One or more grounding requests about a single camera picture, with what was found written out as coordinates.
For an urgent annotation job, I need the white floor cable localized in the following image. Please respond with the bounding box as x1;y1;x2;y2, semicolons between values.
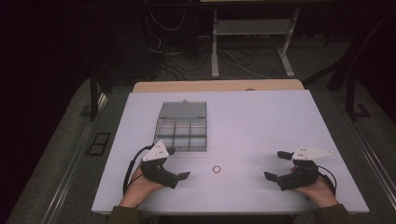
222;49;273;79

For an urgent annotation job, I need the person's right hand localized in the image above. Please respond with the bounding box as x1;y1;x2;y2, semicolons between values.
290;167;339;209

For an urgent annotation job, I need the black floor cables bundle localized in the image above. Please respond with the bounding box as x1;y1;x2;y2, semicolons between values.
148;46;213;81

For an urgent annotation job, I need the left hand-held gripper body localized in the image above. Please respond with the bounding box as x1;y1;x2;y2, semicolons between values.
139;139;180;189

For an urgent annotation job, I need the person's left hand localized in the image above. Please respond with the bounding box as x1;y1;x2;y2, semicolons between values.
119;163;166;209

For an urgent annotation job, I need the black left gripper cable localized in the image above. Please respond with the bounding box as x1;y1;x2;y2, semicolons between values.
122;144;156;196

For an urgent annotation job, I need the white metal table frame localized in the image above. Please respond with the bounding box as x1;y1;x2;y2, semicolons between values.
210;7;301;79

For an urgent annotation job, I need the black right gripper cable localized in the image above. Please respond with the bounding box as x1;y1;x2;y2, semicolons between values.
317;164;338;196

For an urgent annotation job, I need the black rectangular floor frame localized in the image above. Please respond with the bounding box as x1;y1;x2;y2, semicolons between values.
85;132;112;157

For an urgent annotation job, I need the black metal stand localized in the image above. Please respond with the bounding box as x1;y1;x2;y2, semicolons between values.
346;76;372;121

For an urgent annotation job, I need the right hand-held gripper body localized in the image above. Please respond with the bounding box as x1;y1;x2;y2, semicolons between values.
276;144;335;191

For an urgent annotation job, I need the clear plastic compartment box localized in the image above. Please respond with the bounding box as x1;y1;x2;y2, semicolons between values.
153;99;208;153

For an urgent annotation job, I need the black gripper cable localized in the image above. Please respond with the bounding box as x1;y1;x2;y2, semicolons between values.
122;144;156;196
317;164;338;196

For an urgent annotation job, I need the white hanging cable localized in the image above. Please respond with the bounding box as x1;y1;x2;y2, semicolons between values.
148;8;189;33

